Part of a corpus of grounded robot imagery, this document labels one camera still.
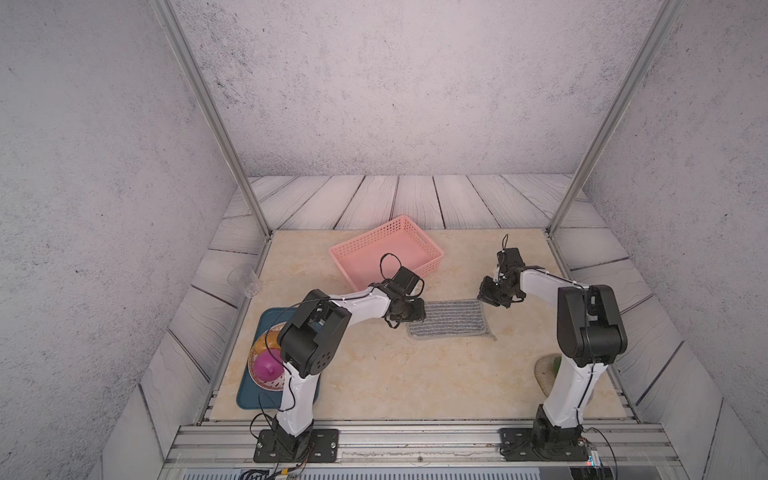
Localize grey striped square dishcloth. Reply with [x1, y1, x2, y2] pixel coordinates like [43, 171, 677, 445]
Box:
[407, 300, 494, 340]

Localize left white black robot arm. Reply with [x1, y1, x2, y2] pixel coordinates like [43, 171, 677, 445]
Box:
[247, 265, 426, 456]

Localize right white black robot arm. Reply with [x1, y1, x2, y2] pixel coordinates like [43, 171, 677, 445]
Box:
[477, 237, 628, 461]

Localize pink plastic basket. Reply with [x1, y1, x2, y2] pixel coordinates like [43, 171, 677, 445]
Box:
[329, 215, 444, 291]

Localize patterned plate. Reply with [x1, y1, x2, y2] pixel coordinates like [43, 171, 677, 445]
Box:
[247, 323, 286, 392]

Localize teal tray mat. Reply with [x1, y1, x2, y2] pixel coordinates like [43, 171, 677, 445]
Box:
[236, 307, 296, 410]

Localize clear plastic cup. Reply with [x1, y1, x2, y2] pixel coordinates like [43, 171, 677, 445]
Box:
[227, 264, 263, 298]

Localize right aluminium frame post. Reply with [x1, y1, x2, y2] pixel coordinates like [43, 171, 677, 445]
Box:
[545, 0, 685, 239]

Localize aluminium frame post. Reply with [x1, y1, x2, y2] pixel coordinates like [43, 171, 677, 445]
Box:
[545, 0, 685, 239]
[151, 0, 273, 239]

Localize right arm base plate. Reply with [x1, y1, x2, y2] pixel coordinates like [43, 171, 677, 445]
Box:
[498, 428, 590, 462]

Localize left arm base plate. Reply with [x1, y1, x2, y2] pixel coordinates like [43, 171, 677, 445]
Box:
[253, 428, 340, 464]

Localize front aluminium rail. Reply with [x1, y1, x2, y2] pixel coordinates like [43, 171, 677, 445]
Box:
[163, 420, 688, 479]

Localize left aluminium frame post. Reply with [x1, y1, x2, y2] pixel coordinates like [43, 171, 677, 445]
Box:
[151, 0, 273, 239]

